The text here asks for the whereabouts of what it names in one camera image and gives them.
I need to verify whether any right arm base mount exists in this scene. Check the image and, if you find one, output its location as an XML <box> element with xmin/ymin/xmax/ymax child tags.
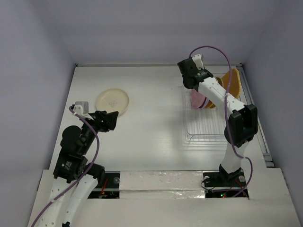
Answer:
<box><xmin>201</xmin><ymin>170</ymin><xmax>249</xmax><ymax>198</ymax></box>

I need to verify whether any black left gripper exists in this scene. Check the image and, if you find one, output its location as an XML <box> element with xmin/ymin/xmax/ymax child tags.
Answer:
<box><xmin>80</xmin><ymin>109</ymin><xmax>118</xmax><ymax>153</ymax></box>

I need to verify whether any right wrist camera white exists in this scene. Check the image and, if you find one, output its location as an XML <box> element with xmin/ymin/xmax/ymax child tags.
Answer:
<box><xmin>189</xmin><ymin>54</ymin><xmax>205</xmax><ymax>70</ymax></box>

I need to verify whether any lilac round plate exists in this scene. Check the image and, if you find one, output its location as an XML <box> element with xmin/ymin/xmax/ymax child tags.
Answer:
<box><xmin>199</xmin><ymin>98</ymin><xmax>209</xmax><ymax>109</ymax></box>

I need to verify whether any cream round plate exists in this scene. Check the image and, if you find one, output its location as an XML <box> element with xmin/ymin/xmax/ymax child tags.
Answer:
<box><xmin>95</xmin><ymin>88</ymin><xmax>129</xmax><ymax>116</ymax></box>

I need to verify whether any pink round plate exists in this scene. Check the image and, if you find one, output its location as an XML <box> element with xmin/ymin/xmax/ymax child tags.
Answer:
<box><xmin>190</xmin><ymin>89</ymin><xmax>206</xmax><ymax>109</ymax></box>

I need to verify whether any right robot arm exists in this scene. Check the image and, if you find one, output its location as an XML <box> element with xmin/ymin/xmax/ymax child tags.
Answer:
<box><xmin>177</xmin><ymin>55</ymin><xmax>258</xmax><ymax>186</ymax></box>

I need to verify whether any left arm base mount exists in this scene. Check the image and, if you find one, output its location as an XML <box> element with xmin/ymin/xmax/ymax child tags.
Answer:
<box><xmin>88</xmin><ymin>171</ymin><xmax>120</xmax><ymax>199</ymax></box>

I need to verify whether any orange woven round plate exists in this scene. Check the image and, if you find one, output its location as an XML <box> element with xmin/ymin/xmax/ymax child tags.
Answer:
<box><xmin>205</xmin><ymin>101</ymin><xmax>215</xmax><ymax>108</ymax></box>

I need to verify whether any yellow-green woven round plate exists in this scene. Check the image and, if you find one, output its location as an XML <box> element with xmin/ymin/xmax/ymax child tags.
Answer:
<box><xmin>216</xmin><ymin>77</ymin><xmax>223</xmax><ymax>87</ymax></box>

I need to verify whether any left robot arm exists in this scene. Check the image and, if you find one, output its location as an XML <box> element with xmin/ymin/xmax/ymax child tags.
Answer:
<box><xmin>32</xmin><ymin>105</ymin><xmax>119</xmax><ymax>227</ymax></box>

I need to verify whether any white wire dish rack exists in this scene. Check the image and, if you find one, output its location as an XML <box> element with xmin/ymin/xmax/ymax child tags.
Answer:
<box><xmin>182</xmin><ymin>87</ymin><xmax>226</xmax><ymax>143</ymax></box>

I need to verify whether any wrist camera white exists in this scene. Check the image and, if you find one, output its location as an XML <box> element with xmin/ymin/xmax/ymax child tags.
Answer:
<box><xmin>189</xmin><ymin>54</ymin><xmax>205</xmax><ymax>70</ymax></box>
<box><xmin>70</xmin><ymin>101</ymin><xmax>89</xmax><ymax>115</ymax></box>

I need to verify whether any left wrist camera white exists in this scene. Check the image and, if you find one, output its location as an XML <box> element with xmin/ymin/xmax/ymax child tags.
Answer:
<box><xmin>70</xmin><ymin>101</ymin><xmax>89</xmax><ymax>115</ymax></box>

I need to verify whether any orange woven rectangular tray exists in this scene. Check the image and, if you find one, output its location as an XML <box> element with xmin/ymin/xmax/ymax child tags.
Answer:
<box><xmin>222</xmin><ymin>69</ymin><xmax>241</xmax><ymax>99</ymax></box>

